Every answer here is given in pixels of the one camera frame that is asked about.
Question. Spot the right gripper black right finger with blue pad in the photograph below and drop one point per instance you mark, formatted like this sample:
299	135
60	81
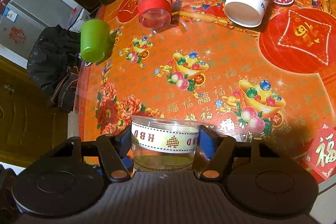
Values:
219	150

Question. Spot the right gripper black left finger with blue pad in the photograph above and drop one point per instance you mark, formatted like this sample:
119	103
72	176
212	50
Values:
111	151

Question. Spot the clear cup with ribbon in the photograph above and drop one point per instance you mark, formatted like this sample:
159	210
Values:
160	144

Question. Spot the green plastic cup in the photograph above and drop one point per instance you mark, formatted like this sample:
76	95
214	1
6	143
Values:
94	40

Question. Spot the clear cup red ribbon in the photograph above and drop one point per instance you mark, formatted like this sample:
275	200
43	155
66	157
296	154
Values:
154	14

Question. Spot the red lucky envelope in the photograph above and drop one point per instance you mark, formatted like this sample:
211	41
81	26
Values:
321	154

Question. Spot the black plastic bag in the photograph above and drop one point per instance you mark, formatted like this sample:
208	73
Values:
54	65

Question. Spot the small white box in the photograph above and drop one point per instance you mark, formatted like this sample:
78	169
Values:
78	18

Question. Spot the silver mini fridge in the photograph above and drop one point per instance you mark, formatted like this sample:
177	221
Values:
22	21

